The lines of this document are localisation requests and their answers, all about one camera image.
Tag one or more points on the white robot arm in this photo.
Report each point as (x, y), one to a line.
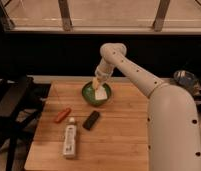
(174, 140)

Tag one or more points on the black rectangular block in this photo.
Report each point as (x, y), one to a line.
(91, 119)

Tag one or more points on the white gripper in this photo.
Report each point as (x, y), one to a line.
(102, 73)

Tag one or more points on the metal window frame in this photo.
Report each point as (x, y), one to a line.
(102, 16)

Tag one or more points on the white plastic bottle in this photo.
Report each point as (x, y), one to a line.
(69, 147)

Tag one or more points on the black metal stand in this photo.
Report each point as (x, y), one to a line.
(21, 101)

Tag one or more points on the green ceramic bowl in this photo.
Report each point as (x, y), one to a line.
(88, 94)

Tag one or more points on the white sponge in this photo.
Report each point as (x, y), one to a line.
(100, 94)

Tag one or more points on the metal bowl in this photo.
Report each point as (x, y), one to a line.
(185, 79)

